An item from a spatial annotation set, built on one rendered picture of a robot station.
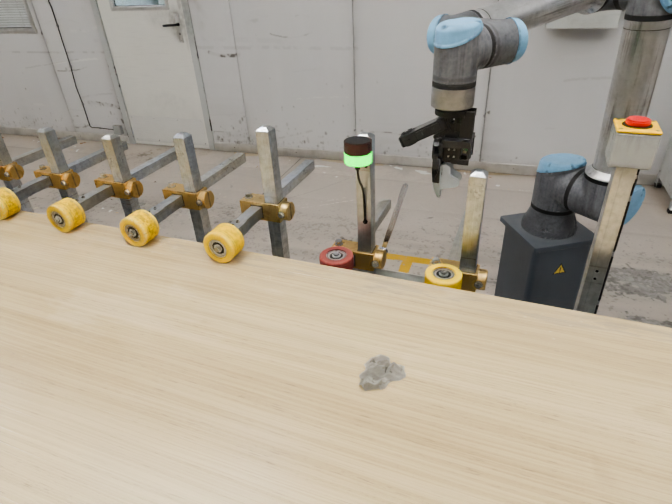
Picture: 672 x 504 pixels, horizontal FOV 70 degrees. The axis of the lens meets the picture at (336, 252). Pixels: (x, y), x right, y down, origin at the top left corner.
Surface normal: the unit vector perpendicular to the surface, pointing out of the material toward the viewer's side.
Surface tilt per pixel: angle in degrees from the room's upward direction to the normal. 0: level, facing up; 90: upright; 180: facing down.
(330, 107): 90
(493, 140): 90
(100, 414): 0
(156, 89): 90
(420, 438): 0
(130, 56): 90
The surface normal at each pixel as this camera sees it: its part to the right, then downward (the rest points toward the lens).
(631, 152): -0.37, 0.51
